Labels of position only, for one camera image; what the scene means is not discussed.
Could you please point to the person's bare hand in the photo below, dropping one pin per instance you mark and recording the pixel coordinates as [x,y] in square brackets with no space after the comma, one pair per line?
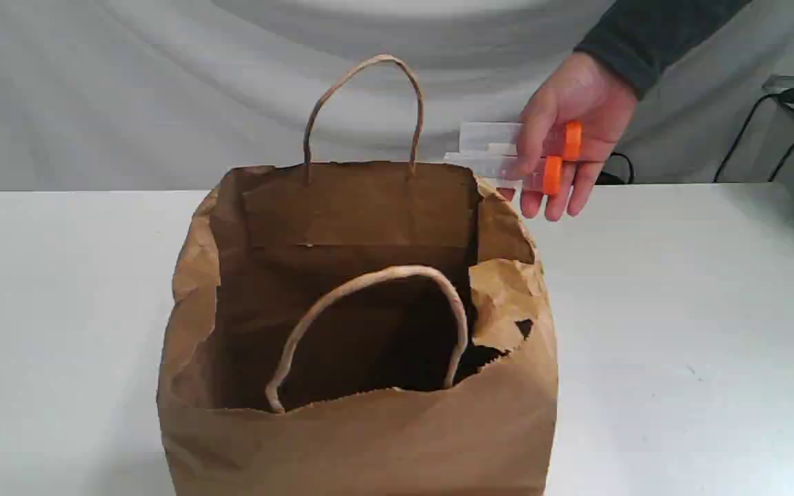
[581,89]

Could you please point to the orange-capped clear tube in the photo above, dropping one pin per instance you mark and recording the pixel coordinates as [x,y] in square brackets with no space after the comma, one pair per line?
[501,138]
[500,171]

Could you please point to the brown paper bag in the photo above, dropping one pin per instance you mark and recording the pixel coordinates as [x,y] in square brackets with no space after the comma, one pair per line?
[359,328]

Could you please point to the dark grey sleeved forearm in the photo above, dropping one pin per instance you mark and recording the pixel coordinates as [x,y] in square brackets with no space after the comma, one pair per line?
[637,41]

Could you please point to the black rounded object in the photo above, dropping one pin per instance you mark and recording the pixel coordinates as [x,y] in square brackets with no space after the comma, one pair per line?
[627,177]

